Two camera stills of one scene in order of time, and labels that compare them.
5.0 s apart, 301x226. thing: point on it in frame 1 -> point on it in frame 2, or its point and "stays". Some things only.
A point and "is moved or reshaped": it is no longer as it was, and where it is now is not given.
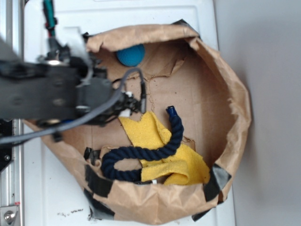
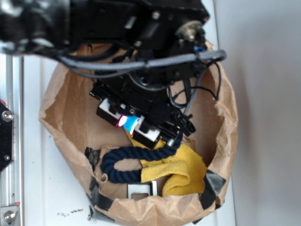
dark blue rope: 109,161 stays
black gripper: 93,92 -> 148,96
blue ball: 132,56 is moved or reshaped
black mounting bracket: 6,149 stays
